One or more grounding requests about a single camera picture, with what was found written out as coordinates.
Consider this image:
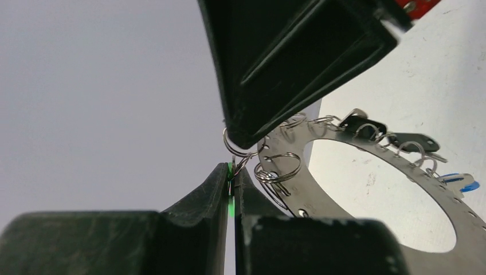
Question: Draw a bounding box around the green key tag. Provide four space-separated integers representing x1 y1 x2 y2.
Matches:
228 160 236 217

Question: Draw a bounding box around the black key tag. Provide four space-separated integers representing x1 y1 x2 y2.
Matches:
387 132 441 152

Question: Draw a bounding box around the blue key tag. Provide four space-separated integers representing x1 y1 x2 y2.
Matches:
438 173 480 194

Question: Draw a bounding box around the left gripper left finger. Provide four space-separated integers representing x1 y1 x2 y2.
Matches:
1 163 229 274

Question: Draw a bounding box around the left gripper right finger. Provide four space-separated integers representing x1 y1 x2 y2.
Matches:
234 170 409 275

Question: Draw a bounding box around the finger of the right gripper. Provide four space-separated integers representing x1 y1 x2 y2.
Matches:
199 0 412 149

